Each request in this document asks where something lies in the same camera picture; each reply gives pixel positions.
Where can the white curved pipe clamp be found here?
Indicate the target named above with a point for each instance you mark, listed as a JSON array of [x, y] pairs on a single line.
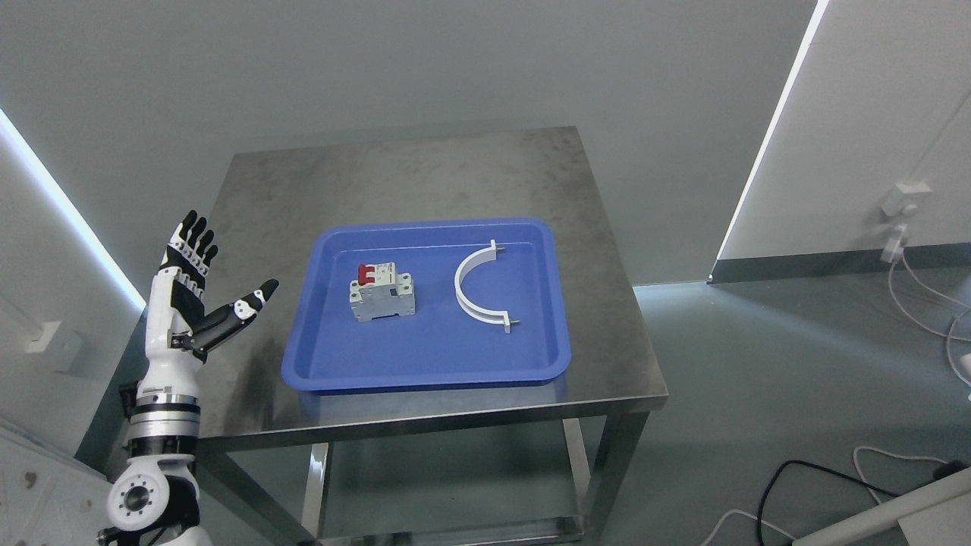
[[470, 296]]

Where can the white red circuit breaker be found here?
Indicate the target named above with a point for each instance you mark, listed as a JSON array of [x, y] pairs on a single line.
[[381, 291]]

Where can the white wall socket plug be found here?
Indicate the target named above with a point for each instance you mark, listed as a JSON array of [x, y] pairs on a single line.
[[899, 207]]

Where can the blue plastic tray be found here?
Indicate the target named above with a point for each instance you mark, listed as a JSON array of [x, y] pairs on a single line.
[[329, 351]]

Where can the white table leg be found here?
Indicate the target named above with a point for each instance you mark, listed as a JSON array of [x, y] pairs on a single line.
[[935, 514]]

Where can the white wall box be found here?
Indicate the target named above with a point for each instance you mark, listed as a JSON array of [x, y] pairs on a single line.
[[56, 349]]

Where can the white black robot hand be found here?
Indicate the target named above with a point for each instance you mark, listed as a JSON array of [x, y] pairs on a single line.
[[180, 333]]

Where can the stainless steel table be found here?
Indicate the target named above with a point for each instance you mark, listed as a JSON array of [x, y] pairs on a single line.
[[272, 207]]

